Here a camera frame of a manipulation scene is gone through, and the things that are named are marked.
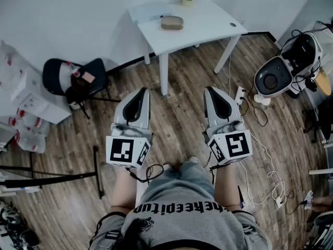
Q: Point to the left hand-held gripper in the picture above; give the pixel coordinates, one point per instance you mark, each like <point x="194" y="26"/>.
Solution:
<point x="122" y="150"/>

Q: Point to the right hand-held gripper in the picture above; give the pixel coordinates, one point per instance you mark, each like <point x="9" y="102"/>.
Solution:
<point x="236" y="144"/>

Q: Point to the brown glasses case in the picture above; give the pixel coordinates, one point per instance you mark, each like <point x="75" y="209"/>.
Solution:
<point x="171" y="23"/>

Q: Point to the person's right forearm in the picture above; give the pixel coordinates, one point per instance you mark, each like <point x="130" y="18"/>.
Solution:
<point x="226" y="186"/>

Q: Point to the person's left forearm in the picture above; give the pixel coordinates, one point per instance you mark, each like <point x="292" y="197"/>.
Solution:
<point x="122" y="189"/>

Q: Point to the white power strip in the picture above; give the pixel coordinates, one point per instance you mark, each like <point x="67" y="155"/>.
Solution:
<point x="240" y="95"/>

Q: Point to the pink box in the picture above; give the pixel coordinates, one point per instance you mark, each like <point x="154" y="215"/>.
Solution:
<point x="88" y="77"/>

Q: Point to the person's shoe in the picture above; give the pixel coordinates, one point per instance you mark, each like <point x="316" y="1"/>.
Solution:
<point x="192" y="158"/>

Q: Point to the white and black headset device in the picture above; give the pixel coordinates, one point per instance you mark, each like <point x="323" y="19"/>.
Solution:
<point x="281" y="74"/>

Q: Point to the plastic bottle with red cap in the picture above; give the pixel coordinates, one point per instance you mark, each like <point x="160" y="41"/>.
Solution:
<point x="74" y="70"/>

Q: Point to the person's jeans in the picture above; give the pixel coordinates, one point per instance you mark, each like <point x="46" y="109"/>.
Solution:
<point x="190" y="173"/>

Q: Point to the white table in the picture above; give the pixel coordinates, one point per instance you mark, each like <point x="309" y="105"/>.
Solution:
<point x="197" y="30"/>

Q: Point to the black chair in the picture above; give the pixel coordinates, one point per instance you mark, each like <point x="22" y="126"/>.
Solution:
<point x="57" y="77"/>

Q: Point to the white cardboard box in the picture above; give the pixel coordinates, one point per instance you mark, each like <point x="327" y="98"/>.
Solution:
<point x="36" y="103"/>

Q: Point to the black floor stand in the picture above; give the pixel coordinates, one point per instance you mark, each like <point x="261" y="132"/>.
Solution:
<point x="52" y="177"/>

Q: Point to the pack of water bottles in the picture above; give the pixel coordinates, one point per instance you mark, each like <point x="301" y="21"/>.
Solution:
<point x="30" y="137"/>

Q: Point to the yellow wooden board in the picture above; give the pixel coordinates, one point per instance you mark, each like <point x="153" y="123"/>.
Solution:
<point x="323" y="83"/>

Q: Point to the white charger plug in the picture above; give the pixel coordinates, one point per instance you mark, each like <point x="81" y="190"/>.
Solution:
<point x="279" y="201"/>

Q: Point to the person's grey shirt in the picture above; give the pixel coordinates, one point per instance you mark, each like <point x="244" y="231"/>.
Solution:
<point x="187" y="223"/>

